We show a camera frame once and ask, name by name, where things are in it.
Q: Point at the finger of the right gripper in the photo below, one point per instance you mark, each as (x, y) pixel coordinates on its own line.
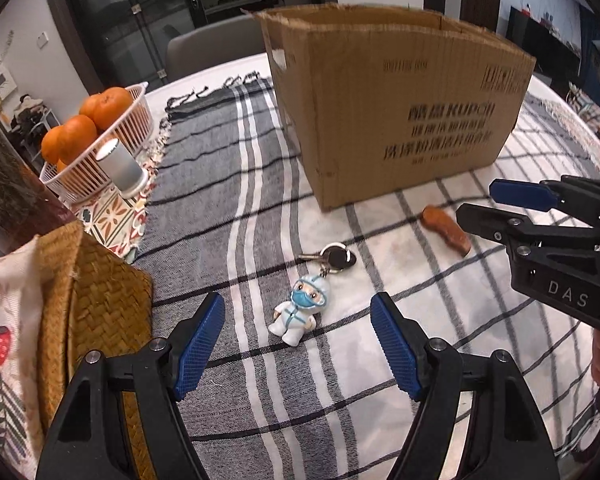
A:
(578, 197)
(528, 239)

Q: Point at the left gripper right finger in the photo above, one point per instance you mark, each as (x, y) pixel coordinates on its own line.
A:
(506, 437)

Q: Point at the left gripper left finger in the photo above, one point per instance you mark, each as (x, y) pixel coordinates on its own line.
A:
(89, 438)

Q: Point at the brown wooden comb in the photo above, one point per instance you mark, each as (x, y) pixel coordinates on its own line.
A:
(436, 220)

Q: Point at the black key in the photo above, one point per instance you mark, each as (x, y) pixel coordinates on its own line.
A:
(334, 258)

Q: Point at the medic figurine keychain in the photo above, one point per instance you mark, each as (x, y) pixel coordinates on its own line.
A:
(295, 317)

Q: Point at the floral cloth tissue cover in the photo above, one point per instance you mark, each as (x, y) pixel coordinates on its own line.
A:
(21, 307)

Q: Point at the woven tissue box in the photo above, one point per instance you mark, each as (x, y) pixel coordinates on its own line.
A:
(92, 299)

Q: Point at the black television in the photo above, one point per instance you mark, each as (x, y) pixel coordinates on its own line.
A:
(552, 57)

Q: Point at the brown cardboard box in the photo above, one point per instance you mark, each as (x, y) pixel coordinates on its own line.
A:
(380, 98)

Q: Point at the grey plaid tablecloth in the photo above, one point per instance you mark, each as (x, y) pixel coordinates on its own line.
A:
(230, 213)

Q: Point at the glass vase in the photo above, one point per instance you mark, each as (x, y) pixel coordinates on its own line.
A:
(27, 207)

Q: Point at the white fruit basket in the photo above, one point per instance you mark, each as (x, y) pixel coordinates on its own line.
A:
(87, 175)

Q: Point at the white cylinder speaker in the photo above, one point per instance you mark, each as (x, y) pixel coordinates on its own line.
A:
(123, 170)

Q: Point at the orange fruit right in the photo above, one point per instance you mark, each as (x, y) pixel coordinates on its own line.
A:
(50, 145)

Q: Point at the orange fruit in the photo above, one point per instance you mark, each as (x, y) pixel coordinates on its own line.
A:
(111, 104)
(50, 145)
(89, 105)
(76, 136)

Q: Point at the orange fruit front left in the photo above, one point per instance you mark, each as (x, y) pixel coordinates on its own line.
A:
(76, 136)

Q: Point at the white shoe rack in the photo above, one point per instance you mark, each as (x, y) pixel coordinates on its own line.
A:
(31, 121)

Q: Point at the orange fruit back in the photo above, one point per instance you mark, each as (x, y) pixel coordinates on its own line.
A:
(89, 105)

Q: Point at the orange fruit middle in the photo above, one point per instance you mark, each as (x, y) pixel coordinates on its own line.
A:
(111, 104)

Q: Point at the grey chair left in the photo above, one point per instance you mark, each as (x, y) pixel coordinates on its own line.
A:
(212, 45)

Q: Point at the glass sliding door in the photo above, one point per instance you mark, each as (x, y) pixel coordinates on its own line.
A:
(127, 39)

